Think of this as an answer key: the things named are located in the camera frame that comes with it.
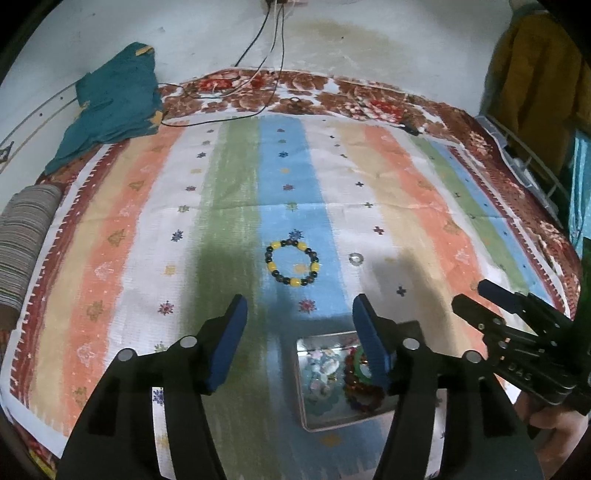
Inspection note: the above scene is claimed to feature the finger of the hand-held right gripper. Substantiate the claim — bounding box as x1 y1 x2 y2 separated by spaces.
477 279 571 330
451 294 520 352

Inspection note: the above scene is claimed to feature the mustard yellow hanging cloth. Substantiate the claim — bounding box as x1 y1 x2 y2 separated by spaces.
485 9 588 176

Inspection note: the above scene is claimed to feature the silver metal tin box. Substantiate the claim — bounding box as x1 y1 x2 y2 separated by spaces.
293 330 402 433

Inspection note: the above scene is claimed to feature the green bangle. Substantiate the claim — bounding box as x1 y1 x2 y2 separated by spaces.
352 354 377 382

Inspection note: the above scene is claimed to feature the striped grey pillow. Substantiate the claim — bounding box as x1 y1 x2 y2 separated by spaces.
0 185 64 310

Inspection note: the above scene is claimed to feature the black power cable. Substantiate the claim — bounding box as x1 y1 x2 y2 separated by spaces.
233 4 274 70
159 4 287 128

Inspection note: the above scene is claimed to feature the brown floral blanket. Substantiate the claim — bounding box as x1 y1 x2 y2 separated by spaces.
0 69 585 480

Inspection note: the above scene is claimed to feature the striped woven mat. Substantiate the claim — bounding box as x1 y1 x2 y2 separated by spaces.
0 115 561 480

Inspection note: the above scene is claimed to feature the pale blue bead bracelet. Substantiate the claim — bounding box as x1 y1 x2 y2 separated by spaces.
302 350 345 398

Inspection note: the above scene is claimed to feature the yellow and black bead bracelet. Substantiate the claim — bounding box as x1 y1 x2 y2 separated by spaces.
264 237 322 287

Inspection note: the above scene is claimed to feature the white plastic crate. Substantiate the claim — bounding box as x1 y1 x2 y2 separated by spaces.
478 113 571 217

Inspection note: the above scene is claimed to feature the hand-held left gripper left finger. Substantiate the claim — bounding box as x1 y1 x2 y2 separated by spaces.
55 294 249 480

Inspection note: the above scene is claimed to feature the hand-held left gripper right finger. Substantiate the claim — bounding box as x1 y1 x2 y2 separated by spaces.
352 293 546 480

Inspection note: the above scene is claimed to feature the dark red bead bracelet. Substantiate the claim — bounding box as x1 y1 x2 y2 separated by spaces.
342 353 387 411

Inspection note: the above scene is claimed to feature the teal cloth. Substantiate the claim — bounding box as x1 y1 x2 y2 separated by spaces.
45 42 164 175

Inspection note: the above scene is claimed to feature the teal hanging fabric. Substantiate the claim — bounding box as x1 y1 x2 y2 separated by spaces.
570 129 591 259

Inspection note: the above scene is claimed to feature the person's right hand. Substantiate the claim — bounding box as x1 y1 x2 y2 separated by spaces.
515 392 591 467

